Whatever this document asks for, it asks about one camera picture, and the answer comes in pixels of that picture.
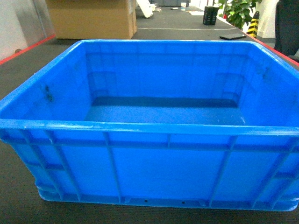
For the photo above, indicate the green potted plant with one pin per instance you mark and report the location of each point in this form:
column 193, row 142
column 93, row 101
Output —
column 238, row 12

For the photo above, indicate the white foam piece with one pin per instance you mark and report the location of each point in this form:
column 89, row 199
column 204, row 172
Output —
column 146, row 8

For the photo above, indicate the large cardboard box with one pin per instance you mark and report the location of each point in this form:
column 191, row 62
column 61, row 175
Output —
column 93, row 19

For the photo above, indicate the black plastic crate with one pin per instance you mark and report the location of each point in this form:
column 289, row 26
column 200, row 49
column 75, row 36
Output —
column 210, row 15

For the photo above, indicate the black flat tablet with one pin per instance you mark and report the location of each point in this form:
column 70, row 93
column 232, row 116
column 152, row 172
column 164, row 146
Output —
column 235, row 36

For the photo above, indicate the large blue plastic crate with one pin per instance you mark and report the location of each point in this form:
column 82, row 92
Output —
column 194, row 124

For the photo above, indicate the yellow black striped bollard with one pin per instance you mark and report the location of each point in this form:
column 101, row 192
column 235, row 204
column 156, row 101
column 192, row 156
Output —
column 253, row 27

